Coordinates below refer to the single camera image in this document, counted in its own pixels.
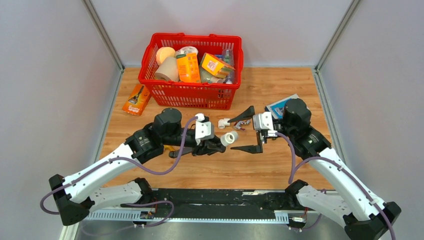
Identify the white slotted cable duct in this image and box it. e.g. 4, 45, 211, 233
85, 210, 290, 224

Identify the orange tall box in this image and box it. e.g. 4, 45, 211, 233
176, 53, 201, 84

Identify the orange round sponge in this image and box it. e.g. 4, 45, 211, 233
155, 46, 176, 66

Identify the orange yellow tilted box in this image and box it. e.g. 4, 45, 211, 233
200, 53, 235, 79

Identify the white tape roll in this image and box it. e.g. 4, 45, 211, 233
175, 45, 199, 56

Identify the beige paper roll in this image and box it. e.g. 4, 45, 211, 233
154, 56, 180, 82

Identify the red plastic shopping basket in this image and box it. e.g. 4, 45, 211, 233
138, 33, 244, 110

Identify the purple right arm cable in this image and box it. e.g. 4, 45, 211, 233
276, 131, 397, 240

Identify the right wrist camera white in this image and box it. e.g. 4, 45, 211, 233
252, 111, 278, 138

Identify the white plastic elbow fitting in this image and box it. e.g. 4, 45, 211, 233
217, 118, 231, 129

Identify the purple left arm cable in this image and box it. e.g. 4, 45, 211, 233
40, 115, 200, 237

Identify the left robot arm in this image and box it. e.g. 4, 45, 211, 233
49, 107, 226, 226

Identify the clear plastic bottle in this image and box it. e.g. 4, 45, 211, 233
222, 48, 235, 84

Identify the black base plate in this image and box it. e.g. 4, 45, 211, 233
145, 188, 305, 219

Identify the orange razor box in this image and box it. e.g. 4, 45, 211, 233
122, 83, 151, 116

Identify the white plastic pipe fitting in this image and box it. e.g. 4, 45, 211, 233
220, 131, 239, 147

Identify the blue white razor box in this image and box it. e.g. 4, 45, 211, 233
264, 94, 299, 119

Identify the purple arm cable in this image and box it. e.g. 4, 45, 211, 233
276, 131, 397, 240
40, 115, 200, 237

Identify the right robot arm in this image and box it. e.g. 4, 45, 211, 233
233, 98, 401, 240

